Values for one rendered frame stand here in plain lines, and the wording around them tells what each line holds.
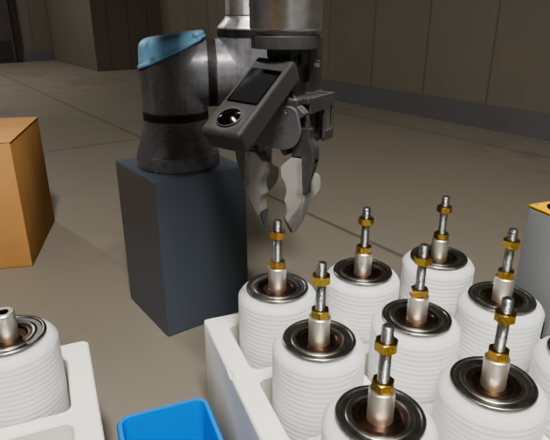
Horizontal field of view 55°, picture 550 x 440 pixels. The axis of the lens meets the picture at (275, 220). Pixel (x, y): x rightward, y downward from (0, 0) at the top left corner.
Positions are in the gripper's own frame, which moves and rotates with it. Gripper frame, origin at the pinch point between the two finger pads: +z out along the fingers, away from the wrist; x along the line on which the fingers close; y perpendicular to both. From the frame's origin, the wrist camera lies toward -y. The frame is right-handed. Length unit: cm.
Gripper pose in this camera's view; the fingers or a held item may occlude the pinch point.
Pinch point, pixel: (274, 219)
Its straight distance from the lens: 61.0
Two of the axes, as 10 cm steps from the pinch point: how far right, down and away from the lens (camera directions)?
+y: 5.2, -3.2, 7.9
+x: -8.5, -1.9, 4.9
